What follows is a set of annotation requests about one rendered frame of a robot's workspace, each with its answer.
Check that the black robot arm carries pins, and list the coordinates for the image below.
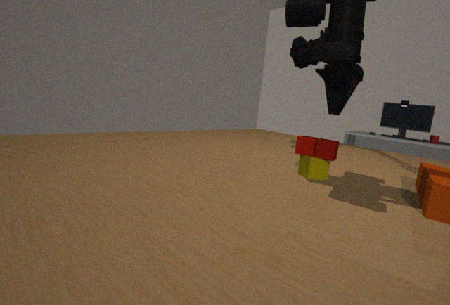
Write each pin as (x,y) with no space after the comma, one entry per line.
(307,13)

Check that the yellow cube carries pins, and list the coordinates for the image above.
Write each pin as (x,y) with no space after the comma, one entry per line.
(313,168)

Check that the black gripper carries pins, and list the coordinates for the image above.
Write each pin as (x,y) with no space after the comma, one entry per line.
(341,52)

